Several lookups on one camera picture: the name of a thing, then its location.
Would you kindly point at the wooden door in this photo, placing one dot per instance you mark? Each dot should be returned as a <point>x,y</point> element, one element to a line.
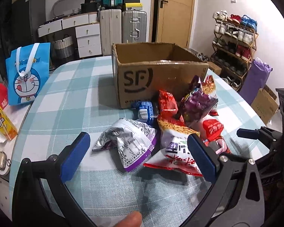
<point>174,22</point>

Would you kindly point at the silver purple snack bag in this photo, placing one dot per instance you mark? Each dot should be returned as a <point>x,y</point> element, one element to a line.
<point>134,140</point>

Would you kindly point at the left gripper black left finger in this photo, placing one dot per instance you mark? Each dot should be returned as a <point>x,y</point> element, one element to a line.
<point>30,203</point>

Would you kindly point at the blue cookie packet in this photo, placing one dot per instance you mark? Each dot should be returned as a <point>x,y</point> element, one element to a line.
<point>147,111</point>

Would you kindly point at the silver suitcase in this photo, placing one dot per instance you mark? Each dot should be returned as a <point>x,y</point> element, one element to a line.
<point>134,26</point>

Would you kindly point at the black refrigerator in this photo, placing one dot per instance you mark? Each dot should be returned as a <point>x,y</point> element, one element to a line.
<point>19,23</point>

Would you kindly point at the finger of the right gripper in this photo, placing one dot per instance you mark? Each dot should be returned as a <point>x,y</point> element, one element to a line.
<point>247,133</point>

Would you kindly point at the small cardboard box by rack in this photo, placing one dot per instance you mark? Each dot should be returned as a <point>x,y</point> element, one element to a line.
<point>214,68</point>

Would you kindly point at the left hand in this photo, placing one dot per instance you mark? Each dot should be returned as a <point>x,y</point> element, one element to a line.
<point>134,219</point>

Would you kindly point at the red pouch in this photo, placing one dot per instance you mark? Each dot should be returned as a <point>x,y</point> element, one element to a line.
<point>3,96</point>

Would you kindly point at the yellow orange box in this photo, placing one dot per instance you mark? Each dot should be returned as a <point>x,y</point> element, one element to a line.
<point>7,128</point>

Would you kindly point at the woven laundry basket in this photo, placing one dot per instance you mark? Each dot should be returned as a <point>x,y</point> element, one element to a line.
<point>64,48</point>

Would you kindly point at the beige suitcase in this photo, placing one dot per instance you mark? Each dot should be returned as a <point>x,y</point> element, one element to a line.
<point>110,29</point>

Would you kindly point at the round desk mirror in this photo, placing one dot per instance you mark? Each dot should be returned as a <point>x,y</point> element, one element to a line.
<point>65,7</point>

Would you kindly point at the white red noodle snack bag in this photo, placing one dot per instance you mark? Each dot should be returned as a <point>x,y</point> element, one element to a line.
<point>174,153</point>

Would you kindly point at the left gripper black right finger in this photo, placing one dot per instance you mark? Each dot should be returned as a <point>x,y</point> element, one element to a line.
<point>235,197</point>

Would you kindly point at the checkered teal tablecloth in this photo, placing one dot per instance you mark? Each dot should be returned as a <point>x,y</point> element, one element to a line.
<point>80,97</point>

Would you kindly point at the white drawer desk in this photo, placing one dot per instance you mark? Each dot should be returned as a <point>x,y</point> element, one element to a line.
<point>84,28</point>

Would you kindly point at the small red candy packet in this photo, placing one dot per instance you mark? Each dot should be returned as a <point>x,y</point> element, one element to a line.
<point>219,145</point>

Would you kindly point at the wooden shoe rack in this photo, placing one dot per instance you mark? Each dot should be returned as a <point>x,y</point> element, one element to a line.
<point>234,44</point>

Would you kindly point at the brown cardboard box on floor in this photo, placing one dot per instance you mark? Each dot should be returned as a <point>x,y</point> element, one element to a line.
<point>265,104</point>

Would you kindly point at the red chips bag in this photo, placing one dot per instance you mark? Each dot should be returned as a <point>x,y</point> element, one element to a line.
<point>168,107</point>

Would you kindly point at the purple grape candy bag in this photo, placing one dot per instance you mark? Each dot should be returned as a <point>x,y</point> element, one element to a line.
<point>201,100</point>

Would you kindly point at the white earbuds case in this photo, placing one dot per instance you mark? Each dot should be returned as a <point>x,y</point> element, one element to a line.
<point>5,163</point>

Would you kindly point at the brown SF cardboard box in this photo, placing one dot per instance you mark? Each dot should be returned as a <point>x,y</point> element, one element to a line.
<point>140,70</point>

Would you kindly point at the blue Doraemon tote bag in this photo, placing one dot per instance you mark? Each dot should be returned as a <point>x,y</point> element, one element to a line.
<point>27,72</point>

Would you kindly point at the red white snack packet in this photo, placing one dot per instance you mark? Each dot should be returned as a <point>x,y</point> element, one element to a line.
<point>213,129</point>

